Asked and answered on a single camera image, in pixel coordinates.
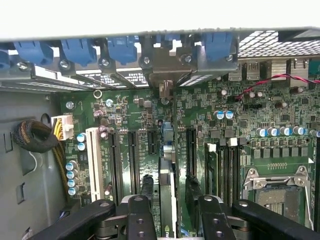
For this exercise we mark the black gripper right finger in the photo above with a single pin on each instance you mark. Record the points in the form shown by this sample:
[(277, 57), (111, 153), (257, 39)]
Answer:
[(217, 222)]

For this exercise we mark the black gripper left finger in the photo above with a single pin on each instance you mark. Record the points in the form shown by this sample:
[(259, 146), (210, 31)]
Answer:
[(140, 220)]

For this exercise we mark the black RAM slot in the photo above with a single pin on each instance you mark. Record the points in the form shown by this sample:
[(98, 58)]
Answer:
[(224, 172), (234, 172)]

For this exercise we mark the long black expansion slot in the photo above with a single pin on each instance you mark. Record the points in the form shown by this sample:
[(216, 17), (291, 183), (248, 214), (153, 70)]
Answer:
[(133, 162), (115, 165), (191, 150)]

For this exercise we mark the CPU socket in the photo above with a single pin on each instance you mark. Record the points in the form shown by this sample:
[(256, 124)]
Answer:
[(277, 190)]

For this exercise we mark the white expansion slot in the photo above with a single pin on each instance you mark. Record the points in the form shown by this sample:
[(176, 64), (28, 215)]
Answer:
[(95, 162)]

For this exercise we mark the short black expansion slot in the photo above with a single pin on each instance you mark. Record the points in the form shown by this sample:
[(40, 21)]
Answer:
[(152, 142)]

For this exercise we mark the blue expansion slot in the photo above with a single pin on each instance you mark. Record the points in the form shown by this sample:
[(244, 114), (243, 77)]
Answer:
[(165, 130)]

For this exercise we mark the socket locking lever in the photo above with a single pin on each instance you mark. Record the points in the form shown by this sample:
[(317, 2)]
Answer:
[(310, 205)]

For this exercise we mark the green motherboard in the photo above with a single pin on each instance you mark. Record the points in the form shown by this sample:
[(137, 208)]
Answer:
[(130, 110)]

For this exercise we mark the white power connector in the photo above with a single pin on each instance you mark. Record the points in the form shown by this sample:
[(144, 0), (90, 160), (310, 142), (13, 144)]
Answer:
[(66, 127)]

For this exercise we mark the silver USB port block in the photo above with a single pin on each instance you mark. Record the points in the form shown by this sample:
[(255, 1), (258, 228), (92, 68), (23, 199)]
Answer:
[(243, 71)]

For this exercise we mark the open black PC case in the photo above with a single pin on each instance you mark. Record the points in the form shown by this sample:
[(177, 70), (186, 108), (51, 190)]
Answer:
[(215, 67)]

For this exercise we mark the metal slot cover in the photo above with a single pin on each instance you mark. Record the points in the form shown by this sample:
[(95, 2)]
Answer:
[(65, 64), (146, 60), (104, 62)]

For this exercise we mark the silver network port block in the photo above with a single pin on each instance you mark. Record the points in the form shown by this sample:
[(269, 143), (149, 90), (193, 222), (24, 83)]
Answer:
[(280, 68)]

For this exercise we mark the blue card retention clip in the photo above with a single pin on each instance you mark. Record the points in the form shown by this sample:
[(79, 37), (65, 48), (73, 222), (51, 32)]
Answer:
[(78, 51), (122, 50), (32, 52), (3, 61), (217, 47)]

